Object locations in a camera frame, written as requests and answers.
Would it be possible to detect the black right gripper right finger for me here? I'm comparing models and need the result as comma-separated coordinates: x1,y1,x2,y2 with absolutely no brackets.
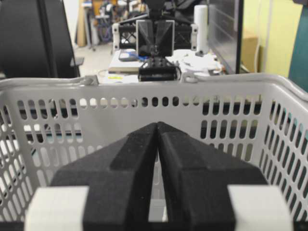
156,121,295,231

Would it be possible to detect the cardboard box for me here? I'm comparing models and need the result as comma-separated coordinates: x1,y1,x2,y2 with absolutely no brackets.
241,31,258,73

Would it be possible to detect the grey plastic shopping basket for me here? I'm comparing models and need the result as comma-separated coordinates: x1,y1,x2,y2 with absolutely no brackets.
0,74,308,231

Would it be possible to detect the white paper roll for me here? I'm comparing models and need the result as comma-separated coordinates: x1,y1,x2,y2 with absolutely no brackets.
194,5,209,55

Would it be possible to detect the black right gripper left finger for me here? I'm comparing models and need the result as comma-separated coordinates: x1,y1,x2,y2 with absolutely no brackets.
25,123,158,231

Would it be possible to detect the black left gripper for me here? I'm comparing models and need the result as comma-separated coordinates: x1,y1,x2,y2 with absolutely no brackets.
136,20,179,82

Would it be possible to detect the black office chair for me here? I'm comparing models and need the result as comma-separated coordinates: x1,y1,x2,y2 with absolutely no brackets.
0,0,84,78

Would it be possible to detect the black monitor screen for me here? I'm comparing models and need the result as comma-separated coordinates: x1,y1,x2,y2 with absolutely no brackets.
208,0,244,74

